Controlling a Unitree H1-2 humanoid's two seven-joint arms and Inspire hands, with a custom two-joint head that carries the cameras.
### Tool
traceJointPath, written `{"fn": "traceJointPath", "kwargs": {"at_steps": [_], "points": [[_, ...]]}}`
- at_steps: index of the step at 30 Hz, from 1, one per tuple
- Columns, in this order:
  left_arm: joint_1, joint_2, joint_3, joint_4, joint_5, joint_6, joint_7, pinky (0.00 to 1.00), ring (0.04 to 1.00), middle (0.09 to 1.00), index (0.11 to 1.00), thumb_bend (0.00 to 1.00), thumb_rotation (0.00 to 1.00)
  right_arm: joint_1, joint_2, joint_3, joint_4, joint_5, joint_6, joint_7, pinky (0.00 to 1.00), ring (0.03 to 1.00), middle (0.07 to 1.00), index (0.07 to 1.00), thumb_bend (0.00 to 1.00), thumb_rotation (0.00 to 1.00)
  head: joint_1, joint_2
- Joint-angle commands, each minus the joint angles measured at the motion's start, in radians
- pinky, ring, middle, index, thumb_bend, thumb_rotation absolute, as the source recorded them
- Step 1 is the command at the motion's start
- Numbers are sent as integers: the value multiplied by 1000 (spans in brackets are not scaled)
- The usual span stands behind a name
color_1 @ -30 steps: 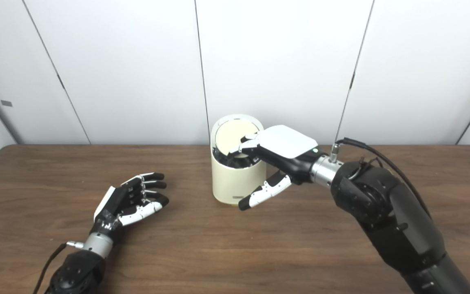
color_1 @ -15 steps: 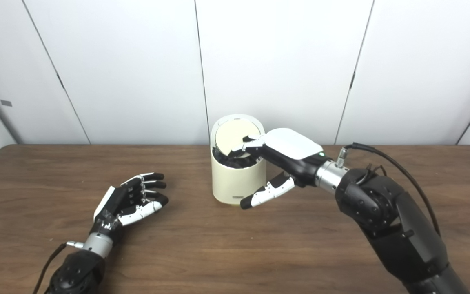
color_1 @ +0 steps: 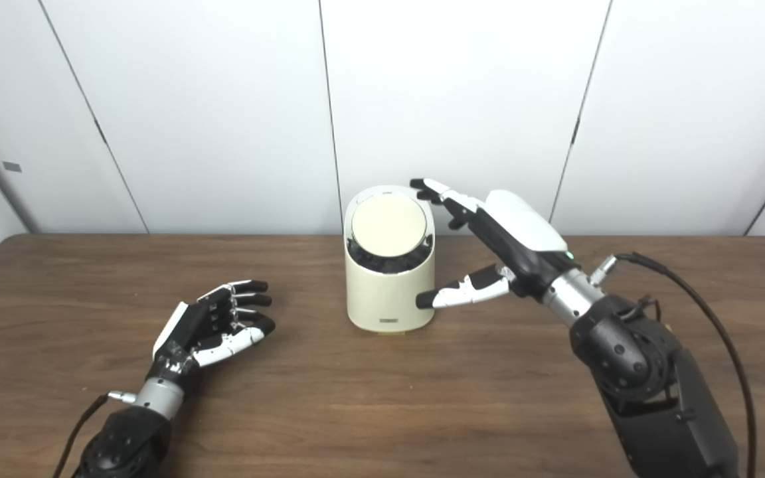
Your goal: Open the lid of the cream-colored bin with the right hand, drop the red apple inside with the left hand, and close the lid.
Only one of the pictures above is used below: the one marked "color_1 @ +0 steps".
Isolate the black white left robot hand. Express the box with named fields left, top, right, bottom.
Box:
left=150, top=279, right=276, bottom=386

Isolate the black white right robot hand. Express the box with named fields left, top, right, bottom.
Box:
left=409, top=177, right=582, bottom=309

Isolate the cream round bin lid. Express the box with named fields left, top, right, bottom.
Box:
left=351, top=193, right=428, bottom=258

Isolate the cream-colored bin body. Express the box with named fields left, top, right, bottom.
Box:
left=344, top=185, right=436, bottom=333

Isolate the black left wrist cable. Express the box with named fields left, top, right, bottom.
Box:
left=50, top=390, right=137, bottom=478

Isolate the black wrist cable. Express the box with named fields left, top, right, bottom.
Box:
left=50, top=390, right=137, bottom=478
left=588, top=252, right=757, bottom=478

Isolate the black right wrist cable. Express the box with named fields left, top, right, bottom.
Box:
left=588, top=252, right=757, bottom=478

